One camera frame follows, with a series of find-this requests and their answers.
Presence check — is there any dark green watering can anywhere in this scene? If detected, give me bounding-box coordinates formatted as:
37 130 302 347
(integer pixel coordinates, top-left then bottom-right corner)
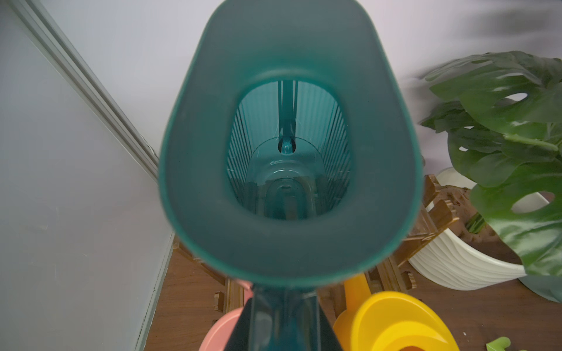
158 1 423 350

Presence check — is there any wooden two-tier shelf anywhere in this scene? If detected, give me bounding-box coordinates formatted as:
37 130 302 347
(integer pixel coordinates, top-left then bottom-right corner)
172 174 459 313

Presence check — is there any green monstera plant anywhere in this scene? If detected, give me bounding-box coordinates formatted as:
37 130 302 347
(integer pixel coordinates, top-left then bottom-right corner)
422 51 561 302

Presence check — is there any yellow watering can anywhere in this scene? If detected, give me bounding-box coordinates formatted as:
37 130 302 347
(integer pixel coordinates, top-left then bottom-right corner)
333 273 459 351

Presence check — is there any white ribbed plant pot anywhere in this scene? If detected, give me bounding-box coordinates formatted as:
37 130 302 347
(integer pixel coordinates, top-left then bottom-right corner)
409 168 526 291

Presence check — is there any pink watering can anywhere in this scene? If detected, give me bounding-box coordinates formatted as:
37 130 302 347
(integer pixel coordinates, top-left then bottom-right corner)
199 279 253 351

